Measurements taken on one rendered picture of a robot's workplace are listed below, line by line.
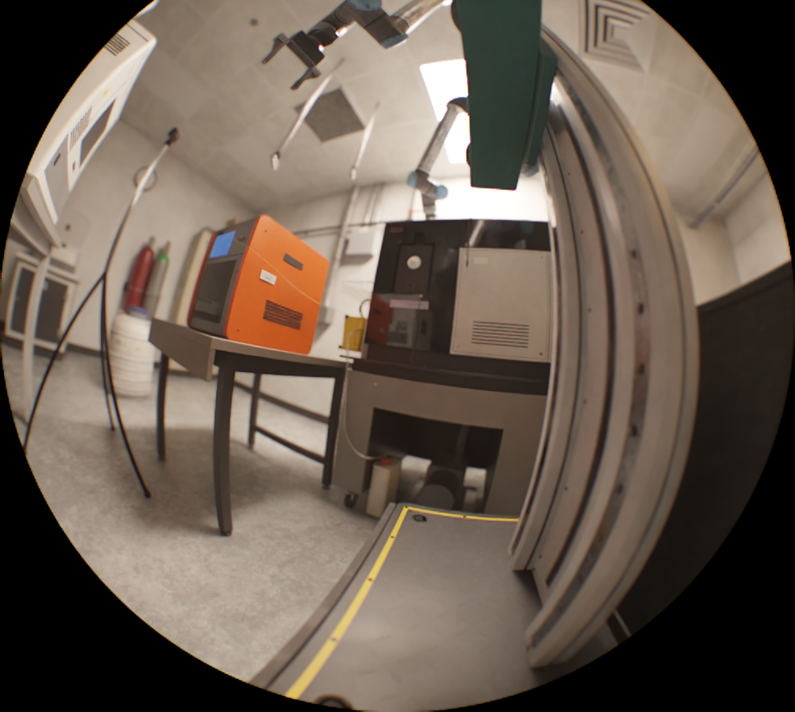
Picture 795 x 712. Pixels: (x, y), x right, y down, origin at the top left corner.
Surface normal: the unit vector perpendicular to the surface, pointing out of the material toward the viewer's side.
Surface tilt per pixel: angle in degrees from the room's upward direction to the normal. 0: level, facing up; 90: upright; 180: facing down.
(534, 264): 90
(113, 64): 90
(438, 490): 90
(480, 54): 180
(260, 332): 90
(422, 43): 180
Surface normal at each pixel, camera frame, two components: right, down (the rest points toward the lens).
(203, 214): 0.93, 0.07
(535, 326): -0.34, -0.23
